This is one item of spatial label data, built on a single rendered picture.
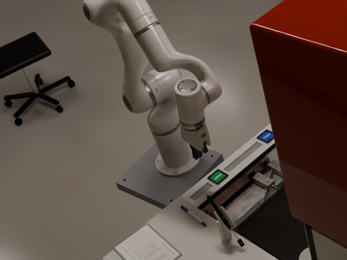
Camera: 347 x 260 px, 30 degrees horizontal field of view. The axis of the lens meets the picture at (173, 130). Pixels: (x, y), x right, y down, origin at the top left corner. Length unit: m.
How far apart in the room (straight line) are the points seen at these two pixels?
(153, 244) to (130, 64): 0.63
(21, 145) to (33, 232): 0.93
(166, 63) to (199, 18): 3.42
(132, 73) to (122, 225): 1.58
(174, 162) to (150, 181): 0.13
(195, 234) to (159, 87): 0.55
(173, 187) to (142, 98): 0.40
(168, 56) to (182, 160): 0.66
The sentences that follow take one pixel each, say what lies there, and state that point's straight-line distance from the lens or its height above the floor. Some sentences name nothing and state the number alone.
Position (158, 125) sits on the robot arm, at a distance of 2.43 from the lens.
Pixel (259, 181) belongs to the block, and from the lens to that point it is 2.36.
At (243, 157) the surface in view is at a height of 0.96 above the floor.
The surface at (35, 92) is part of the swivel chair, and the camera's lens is 4.99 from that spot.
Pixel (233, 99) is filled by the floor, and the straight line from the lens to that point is 4.35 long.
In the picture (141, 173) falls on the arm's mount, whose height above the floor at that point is 0.86.
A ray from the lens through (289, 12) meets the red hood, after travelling 1.42.
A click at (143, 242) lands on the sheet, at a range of 2.19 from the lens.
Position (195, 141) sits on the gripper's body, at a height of 1.21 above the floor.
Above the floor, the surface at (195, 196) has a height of 0.96.
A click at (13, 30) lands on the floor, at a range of 6.37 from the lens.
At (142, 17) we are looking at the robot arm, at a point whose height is 1.62.
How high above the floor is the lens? 2.50
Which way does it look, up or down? 36 degrees down
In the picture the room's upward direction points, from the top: 19 degrees counter-clockwise
